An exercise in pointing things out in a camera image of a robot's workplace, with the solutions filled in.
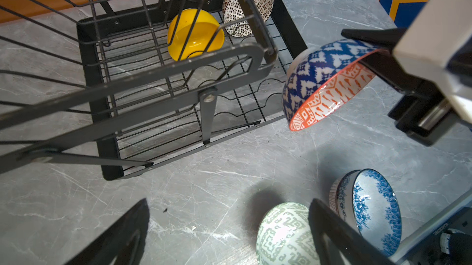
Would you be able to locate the orange white patterned bowl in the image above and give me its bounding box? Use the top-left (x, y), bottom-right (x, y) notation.
top-left (282, 39), bottom-right (382, 132)

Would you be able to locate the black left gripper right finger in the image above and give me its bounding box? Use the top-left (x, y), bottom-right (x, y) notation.
top-left (309, 199), bottom-right (392, 265)

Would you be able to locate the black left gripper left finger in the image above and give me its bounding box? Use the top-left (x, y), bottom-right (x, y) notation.
top-left (67, 199), bottom-right (150, 265)

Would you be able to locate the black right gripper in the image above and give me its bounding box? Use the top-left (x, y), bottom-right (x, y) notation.
top-left (341, 28), bottom-right (468, 146)

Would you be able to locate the yellow bowl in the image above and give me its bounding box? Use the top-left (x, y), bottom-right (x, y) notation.
top-left (167, 9), bottom-right (225, 62)

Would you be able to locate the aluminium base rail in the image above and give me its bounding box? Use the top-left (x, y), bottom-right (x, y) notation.
top-left (389, 190), bottom-right (472, 265)

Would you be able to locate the black wire dish rack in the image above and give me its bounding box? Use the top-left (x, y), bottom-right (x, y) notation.
top-left (1, 0), bottom-right (306, 181)

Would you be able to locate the black white patterned bowl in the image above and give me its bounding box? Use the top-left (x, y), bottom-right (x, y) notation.
top-left (222, 0), bottom-right (275, 39)

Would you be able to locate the blue white floral bowl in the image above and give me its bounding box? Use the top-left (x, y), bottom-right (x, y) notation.
top-left (329, 169), bottom-right (402, 257)

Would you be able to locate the green white patterned bowl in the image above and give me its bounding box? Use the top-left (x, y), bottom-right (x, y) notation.
top-left (256, 202), bottom-right (320, 265)

